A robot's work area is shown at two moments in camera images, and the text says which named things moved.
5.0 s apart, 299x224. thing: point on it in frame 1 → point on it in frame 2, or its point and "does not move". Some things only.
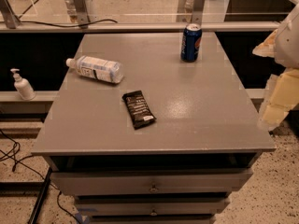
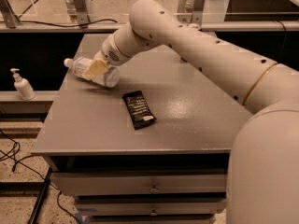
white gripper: (289, 42) → (107, 52)
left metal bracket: (9, 16) does not move
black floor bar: (41, 196) does not move
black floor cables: (31, 169) does not move
